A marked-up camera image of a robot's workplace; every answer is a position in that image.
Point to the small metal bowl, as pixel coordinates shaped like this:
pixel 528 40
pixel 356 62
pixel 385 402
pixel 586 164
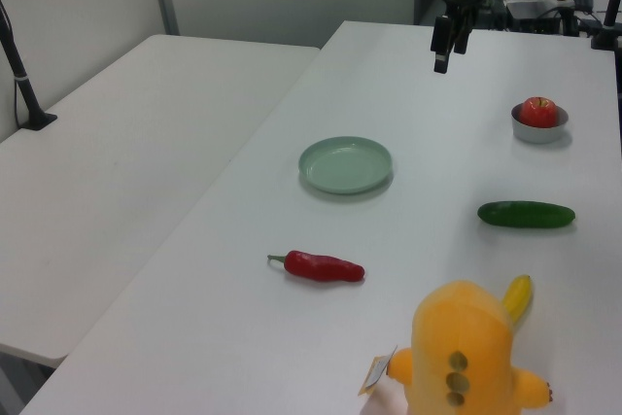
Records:
pixel 539 133

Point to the yellow banana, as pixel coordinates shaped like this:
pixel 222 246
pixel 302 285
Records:
pixel 517 296

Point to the black camera stand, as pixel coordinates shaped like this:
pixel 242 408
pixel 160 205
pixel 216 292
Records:
pixel 610 11

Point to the green cucumber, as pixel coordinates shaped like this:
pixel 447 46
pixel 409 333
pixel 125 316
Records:
pixel 527 214

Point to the plush toy paper tag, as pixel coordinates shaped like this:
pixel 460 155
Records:
pixel 371 376

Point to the white side table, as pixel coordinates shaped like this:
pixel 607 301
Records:
pixel 121 167

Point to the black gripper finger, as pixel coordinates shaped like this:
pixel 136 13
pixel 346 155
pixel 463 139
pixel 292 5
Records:
pixel 441 45
pixel 462 38

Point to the red apple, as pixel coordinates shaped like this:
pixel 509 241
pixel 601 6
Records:
pixel 538 113

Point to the black camera pole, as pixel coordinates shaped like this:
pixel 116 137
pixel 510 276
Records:
pixel 22 79

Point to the green plastic plate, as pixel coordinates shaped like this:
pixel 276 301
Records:
pixel 345 167

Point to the orange plush toy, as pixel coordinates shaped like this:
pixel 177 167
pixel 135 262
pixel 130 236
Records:
pixel 461 347

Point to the red chili pepper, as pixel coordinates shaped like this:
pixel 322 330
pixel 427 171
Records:
pixel 323 266

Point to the grey desk device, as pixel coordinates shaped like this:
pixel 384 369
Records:
pixel 534 14

